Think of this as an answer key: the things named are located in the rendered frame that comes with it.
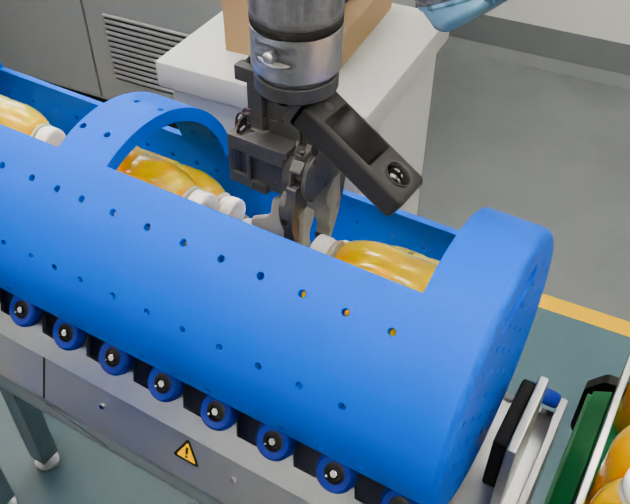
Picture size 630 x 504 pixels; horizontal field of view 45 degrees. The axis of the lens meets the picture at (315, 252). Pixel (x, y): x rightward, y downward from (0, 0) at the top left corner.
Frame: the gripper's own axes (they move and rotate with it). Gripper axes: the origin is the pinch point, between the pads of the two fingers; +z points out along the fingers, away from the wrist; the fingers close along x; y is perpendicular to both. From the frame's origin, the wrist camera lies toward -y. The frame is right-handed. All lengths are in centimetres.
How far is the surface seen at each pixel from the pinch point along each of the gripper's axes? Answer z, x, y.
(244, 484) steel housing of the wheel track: 26.6, 13.1, 1.2
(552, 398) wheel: 16.8, -8.8, -25.6
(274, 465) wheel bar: 21.9, 11.6, -2.0
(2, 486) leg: 107, 8, 77
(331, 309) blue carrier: -5.0, 9.8, -7.3
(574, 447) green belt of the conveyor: 25.1, -10.1, -29.8
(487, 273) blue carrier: -8.7, 2.7, -17.8
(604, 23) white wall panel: 96, -269, 17
